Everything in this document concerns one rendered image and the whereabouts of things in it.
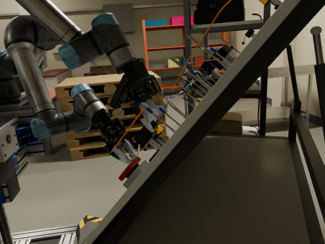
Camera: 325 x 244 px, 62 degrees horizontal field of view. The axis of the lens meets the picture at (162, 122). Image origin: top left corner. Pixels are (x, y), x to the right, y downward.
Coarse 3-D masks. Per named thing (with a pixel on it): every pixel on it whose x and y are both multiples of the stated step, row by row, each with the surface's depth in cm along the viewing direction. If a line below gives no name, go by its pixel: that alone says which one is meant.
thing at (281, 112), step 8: (312, 64) 365; (272, 72) 361; (280, 72) 362; (288, 72) 364; (296, 72) 366; (304, 72) 367; (312, 72) 368; (184, 80) 390; (288, 80) 431; (184, 88) 413; (184, 104) 422; (240, 112) 426; (248, 112) 423; (256, 112) 419; (272, 112) 413; (280, 112) 410; (288, 112) 407; (248, 120) 385; (256, 120) 384
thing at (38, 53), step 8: (32, 16) 103; (32, 24) 101; (40, 24) 103; (40, 32) 103; (48, 32) 105; (40, 40) 105; (48, 40) 107; (56, 40) 109; (40, 48) 114; (48, 48) 115; (40, 56) 127; (40, 64) 143
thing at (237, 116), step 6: (228, 114) 193; (234, 114) 193; (240, 114) 194; (222, 120) 182; (228, 120) 181; (234, 120) 180; (240, 120) 184; (216, 126) 184; (222, 126) 183; (228, 126) 182; (234, 126) 181; (240, 126) 180; (210, 132) 187; (216, 132) 185; (222, 132) 184; (228, 132) 183; (234, 132) 182; (240, 132) 181
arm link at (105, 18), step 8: (96, 16) 77; (104, 16) 76; (112, 16) 77; (96, 24) 76; (104, 24) 76; (112, 24) 76; (96, 32) 76; (104, 32) 76; (112, 32) 76; (120, 32) 78; (96, 40) 76; (104, 40) 77; (112, 40) 76; (120, 40) 77; (104, 48) 78; (112, 48) 77
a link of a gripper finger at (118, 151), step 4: (116, 148) 88; (120, 148) 90; (116, 152) 89; (120, 152) 86; (120, 156) 88; (124, 156) 86; (120, 160) 89; (124, 160) 88; (128, 160) 88; (128, 164) 88
